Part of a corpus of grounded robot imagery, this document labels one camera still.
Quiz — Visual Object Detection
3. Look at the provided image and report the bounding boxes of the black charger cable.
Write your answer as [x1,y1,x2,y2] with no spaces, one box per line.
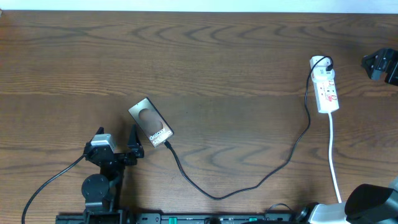
[163,55,335,201]

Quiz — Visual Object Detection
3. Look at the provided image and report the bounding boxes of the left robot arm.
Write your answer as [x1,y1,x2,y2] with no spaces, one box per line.
[81,124,144,224]

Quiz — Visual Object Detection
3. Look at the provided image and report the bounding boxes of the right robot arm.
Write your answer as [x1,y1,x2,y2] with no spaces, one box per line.
[294,55,397,224]

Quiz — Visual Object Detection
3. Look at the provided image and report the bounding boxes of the white charger plug adapter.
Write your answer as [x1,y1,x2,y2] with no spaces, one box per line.
[316,65,335,80]

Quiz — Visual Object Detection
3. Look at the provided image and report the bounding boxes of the white power strip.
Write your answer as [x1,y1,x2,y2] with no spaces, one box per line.
[310,55,339,114]

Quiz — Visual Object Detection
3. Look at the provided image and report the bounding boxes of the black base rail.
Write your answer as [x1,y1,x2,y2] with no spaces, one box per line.
[55,213,308,224]

